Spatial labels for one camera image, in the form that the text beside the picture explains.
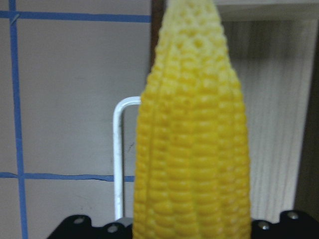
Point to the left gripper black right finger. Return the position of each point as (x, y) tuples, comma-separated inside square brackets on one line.
[(292, 224)]

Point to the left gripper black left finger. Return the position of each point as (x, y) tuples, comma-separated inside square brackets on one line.
[(80, 227)]

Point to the yellow toy corn cob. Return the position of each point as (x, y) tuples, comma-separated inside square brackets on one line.
[(192, 178)]

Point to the light wood drawer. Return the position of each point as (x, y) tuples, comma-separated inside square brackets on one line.
[(272, 47)]

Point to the dark brown wooden cabinet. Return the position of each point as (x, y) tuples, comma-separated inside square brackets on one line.
[(307, 192)]

